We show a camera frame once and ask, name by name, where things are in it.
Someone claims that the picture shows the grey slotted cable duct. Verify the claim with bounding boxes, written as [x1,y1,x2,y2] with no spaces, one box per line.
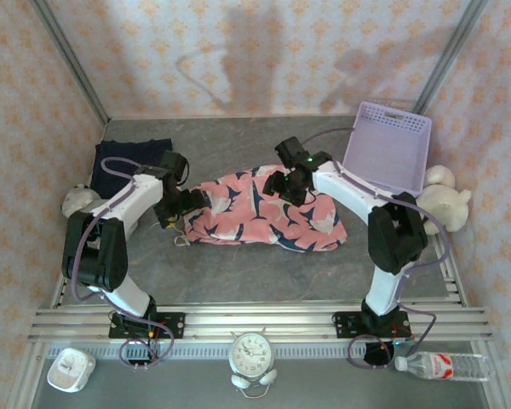
[46,343,474,360]

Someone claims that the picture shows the white alarm clock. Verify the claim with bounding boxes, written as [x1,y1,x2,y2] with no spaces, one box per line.
[229,326,276,380]

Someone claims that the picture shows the aluminium frame bar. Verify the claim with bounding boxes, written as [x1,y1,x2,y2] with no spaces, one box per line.
[6,340,49,409]
[472,340,511,409]

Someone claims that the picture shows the aluminium side rail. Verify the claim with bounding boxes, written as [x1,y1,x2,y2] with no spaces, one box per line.
[49,274,72,308]
[430,233,469,308]

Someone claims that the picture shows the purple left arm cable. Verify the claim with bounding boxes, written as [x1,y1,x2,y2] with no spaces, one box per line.
[69,157,176,371]

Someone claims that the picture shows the cream plush toy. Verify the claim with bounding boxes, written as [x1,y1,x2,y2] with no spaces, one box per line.
[416,164,474,236]

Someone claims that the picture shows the lavender plastic basket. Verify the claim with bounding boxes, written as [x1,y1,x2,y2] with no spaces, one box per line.
[341,101,433,198]

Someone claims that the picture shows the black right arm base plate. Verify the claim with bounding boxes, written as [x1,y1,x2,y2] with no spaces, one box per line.
[331,310,411,340]

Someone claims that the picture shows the aluminium frame post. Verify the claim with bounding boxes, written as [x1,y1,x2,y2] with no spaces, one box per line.
[412,0,490,114]
[28,0,110,125]

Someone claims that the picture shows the pink patterned shorts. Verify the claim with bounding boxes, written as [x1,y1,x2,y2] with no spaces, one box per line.
[172,165,348,255]

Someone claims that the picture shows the navy blue shirt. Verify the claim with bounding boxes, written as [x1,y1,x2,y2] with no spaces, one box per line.
[89,137,175,202]

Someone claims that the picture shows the small white plastic device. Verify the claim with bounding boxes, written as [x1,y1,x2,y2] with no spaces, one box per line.
[46,347,97,394]

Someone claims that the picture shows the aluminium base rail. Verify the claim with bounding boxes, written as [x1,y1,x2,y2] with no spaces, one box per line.
[27,302,494,344]

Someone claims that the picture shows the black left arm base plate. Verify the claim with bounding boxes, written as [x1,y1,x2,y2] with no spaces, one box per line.
[107,311,186,341]

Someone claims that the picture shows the grey plush toy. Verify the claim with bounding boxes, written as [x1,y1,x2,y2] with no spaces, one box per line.
[60,183,104,219]

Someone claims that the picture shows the clear plastic water bottle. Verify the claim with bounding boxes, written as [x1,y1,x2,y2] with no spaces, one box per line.
[393,350,493,383]

